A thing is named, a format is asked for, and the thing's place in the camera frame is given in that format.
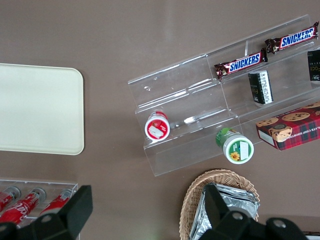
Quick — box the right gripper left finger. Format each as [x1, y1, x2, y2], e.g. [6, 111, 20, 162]
[17, 185, 94, 240]

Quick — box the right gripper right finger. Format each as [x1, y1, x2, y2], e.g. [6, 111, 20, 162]
[199, 184, 253, 240]

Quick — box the light wicker basket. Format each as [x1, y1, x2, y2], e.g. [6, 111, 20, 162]
[179, 169, 261, 240]

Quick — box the cream plastic tray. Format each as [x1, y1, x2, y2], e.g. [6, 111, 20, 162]
[0, 62, 85, 156]

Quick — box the silver foil pack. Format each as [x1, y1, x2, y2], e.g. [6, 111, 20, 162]
[189, 184, 261, 240]
[219, 186, 261, 222]

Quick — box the red cola bottle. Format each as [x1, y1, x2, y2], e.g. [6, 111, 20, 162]
[39, 188, 76, 218]
[0, 186, 21, 213]
[0, 187, 47, 227]

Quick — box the clear acrylic bottle rack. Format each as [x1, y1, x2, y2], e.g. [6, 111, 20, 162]
[0, 178, 79, 240]

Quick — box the green lidded drink bottle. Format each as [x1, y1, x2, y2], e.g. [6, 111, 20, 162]
[215, 127, 255, 165]

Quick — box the red lidded yogurt cup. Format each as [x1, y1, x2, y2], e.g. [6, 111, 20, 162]
[144, 110, 171, 143]

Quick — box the red tartan cookie box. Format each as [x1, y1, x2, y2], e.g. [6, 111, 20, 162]
[255, 101, 320, 152]

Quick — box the small black snack box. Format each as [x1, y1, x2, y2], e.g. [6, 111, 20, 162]
[247, 69, 274, 105]
[307, 49, 320, 82]

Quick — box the clear acrylic stepped shelf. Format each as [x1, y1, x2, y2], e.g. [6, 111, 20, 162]
[127, 14, 320, 178]

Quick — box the Snickers chocolate bar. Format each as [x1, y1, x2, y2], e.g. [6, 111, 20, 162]
[213, 47, 269, 80]
[264, 21, 320, 55]

